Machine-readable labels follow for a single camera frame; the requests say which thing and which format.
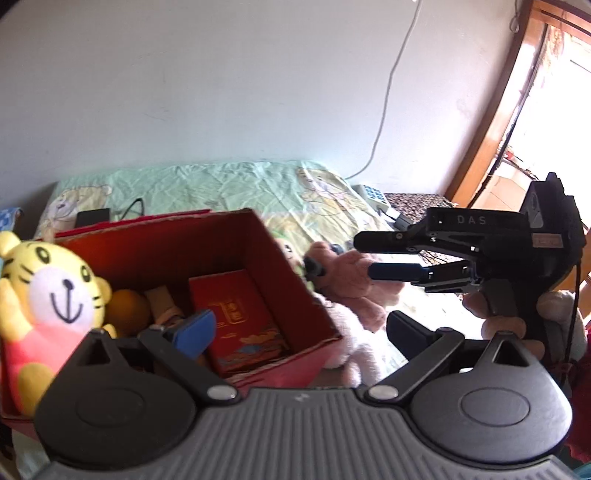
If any pink teddy bear plush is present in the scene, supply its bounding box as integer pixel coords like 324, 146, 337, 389
304, 242, 405, 332

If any white bunny plush toy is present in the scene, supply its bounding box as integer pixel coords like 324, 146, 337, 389
311, 293, 407, 388

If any person's right hand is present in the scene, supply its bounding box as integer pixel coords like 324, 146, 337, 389
462, 289, 578, 363

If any black power adapter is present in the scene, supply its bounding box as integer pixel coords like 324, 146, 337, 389
394, 214, 414, 231

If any patterned dark cloth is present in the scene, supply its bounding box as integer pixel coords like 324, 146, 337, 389
385, 193, 455, 224

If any white power strip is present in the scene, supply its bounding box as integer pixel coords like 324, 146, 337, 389
352, 184, 400, 219

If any orange round plush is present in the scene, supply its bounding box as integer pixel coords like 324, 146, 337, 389
105, 289, 151, 337

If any red gift packet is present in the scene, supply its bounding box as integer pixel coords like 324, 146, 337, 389
188, 270, 290, 377

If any red cardboard box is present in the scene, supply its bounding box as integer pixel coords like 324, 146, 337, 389
1, 209, 342, 422

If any green cartoon bed sheet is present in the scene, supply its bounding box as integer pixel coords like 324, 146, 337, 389
36, 160, 390, 255

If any green mango plush toy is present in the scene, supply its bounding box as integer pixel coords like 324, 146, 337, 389
273, 235, 310, 287

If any yellow tiger plush toy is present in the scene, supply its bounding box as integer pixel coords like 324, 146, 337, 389
1, 231, 112, 418

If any black phone on bed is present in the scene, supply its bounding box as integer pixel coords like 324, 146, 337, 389
74, 208, 110, 228

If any white wall cable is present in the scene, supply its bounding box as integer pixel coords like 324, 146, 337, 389
344, 0, 424, 181

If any wooden door frame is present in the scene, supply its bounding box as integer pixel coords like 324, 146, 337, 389
445, 1, 590, 207

